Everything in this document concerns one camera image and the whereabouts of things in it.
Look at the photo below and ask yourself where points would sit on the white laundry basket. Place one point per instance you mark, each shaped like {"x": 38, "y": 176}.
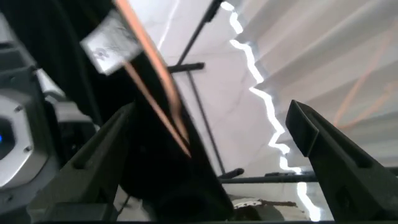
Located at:
{"x": 280, "y": 214}

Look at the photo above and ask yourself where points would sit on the black shorts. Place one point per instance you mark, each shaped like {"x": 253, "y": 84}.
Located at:
{"x": 161, "y": 174}

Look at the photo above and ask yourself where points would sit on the pink clothes hanger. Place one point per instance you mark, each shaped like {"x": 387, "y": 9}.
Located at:
{"x": 155, "y": 59}
{"x": 360, "y": 77}

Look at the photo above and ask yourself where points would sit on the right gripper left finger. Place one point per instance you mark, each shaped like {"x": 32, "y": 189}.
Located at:
{"x": 84, "y": 180}

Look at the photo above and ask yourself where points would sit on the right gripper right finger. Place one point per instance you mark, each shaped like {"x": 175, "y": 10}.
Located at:
{"x": 348, "y": 180}

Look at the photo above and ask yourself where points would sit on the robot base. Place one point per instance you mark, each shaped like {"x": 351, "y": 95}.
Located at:
{"x": 18, "y": 174}

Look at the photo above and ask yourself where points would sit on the white curtain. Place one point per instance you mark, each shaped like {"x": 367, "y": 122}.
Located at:
{"x": 311, "y": 46}

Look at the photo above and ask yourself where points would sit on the black clothes rack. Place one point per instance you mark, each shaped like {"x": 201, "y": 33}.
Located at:
{"x": 186, "y": 67}

